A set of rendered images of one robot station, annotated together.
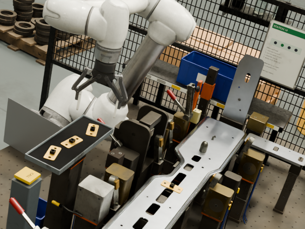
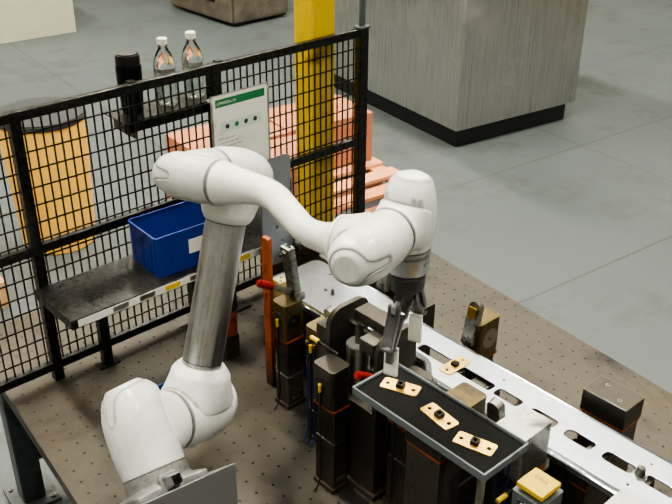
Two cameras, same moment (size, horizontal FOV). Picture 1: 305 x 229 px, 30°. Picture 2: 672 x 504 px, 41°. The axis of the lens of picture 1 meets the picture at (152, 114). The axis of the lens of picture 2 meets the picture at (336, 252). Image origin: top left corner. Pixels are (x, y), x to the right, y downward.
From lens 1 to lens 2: 202 cm
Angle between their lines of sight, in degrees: 53
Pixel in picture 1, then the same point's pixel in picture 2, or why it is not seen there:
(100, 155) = (208, 464)
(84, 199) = (532, 450)
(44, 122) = (201, 486)
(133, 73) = (228, 298)
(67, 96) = (162, 424)
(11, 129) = not seen: outside the picture
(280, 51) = (237, 133)
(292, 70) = (260, 147)
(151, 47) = (239, 238)
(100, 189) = (532, 420)
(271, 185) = not seen: hidden behind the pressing
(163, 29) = not seen: hidden behind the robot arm
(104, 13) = (424, 202)
